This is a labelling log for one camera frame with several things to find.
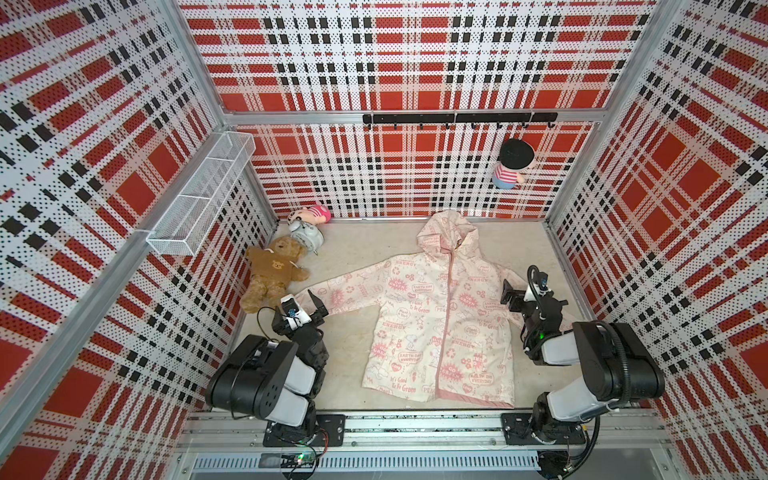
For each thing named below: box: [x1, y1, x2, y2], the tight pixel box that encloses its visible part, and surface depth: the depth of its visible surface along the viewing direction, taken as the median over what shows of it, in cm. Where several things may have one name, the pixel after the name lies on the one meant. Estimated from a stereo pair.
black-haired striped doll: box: [492, 138, 535, 190], surface depth 99 cm
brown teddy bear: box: [240, 236, 310, 313], surface depth 100 cm
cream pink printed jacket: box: [295, 210, 529, 407], surface depth 93 cm
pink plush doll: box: [287, 205, 332, 225], surface depth 118 cm
